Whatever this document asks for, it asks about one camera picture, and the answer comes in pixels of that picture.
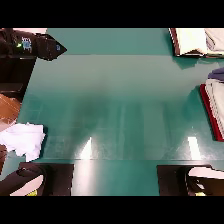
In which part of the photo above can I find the white garment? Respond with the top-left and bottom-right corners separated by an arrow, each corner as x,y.
204,78 -> 224,132
173,28 -> 209,56
0,122 -> 47,163

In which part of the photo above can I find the red garment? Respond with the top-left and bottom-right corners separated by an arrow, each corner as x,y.
199,83 -> 224,143

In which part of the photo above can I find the dark blue garment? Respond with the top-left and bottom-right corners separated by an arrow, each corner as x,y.
207,67 -> 224,84

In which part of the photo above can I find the grey garment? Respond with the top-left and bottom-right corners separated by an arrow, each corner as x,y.
203,28 -> 224,56

